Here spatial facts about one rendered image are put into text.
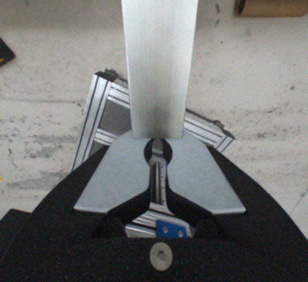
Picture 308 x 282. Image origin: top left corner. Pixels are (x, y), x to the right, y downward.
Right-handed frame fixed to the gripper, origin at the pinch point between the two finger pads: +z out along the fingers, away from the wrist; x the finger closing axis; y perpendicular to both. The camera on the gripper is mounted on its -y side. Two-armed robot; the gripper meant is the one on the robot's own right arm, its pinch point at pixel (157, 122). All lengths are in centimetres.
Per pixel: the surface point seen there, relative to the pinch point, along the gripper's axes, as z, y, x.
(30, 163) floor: 83, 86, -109
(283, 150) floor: 83, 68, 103
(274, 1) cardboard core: 75, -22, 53
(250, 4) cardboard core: 75, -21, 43
